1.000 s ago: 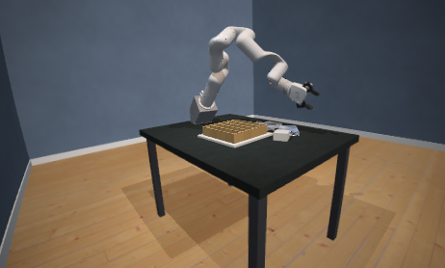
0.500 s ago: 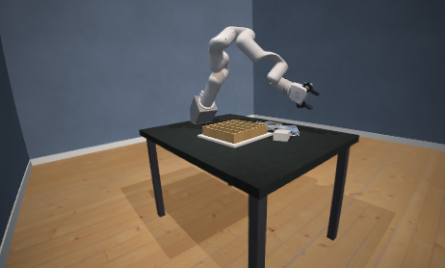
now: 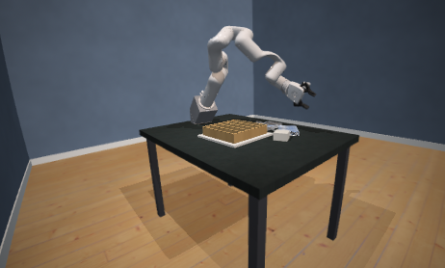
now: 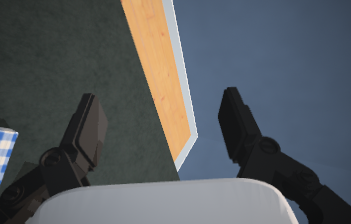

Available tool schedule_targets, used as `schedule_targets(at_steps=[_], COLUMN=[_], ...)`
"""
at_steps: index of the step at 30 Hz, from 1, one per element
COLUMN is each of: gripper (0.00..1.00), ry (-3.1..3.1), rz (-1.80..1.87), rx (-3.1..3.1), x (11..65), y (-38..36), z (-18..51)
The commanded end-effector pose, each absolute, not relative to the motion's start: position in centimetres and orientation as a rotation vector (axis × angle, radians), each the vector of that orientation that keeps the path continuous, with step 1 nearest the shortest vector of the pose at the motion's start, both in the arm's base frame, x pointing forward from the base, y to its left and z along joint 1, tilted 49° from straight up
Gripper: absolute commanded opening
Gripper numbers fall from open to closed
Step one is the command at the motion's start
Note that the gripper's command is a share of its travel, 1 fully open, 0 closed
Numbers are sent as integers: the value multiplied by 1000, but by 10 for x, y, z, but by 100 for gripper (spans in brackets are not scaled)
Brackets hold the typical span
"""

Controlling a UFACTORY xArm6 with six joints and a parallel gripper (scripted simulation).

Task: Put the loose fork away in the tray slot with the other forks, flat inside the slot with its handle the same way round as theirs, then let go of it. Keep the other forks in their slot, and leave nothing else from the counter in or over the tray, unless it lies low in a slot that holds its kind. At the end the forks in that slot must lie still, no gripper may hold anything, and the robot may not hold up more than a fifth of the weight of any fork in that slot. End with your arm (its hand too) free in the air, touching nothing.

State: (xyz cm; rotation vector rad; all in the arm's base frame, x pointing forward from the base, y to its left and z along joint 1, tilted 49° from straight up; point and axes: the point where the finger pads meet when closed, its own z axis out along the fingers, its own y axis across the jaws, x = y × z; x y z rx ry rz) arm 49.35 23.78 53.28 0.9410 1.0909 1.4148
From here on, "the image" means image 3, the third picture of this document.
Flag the blue and white checkered towel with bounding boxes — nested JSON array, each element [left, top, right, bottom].
[[278, 125, 300, 136], [267, 123, 282, 131]]

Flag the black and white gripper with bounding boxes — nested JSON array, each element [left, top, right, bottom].
[[284, 82, 316, 109]]

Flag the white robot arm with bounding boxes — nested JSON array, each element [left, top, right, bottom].
[[198, 26, 291, 110]]

